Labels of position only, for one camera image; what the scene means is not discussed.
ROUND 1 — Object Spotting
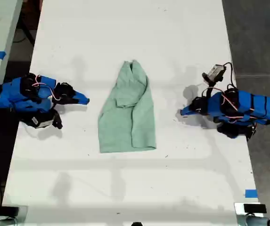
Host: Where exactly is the black camera box white label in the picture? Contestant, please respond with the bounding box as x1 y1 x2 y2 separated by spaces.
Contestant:
21 109 64 130

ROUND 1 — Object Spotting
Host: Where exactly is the white table bracket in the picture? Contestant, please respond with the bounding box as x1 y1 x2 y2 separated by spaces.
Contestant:
234 202 268 226

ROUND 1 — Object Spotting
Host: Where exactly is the red white servo wire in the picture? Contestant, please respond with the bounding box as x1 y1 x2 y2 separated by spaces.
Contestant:
221 92 258 123
32 74 60 102

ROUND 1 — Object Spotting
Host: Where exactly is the small black box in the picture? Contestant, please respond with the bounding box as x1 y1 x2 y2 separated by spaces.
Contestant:
243 203 267 214
0 205 20 218

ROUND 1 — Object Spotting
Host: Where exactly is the pale green T-shirt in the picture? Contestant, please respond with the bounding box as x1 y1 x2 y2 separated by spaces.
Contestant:
98 60 157 154

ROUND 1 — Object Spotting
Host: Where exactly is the black camera cable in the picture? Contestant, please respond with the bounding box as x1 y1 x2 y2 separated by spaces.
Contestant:
222 62 236 91

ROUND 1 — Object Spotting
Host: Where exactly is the grey metal pipe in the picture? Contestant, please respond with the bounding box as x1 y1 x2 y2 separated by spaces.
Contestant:
0 218 17 226
237 215 270 226

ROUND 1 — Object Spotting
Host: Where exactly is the short blue tape strip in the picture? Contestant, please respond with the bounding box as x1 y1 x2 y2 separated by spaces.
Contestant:
245 189 259 199

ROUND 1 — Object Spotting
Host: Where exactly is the grey black camera box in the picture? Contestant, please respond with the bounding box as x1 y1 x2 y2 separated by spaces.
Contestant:
202 63 227 83

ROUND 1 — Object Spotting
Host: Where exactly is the short black camera stalk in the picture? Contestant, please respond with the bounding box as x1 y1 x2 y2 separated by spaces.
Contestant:
205 81 220 97

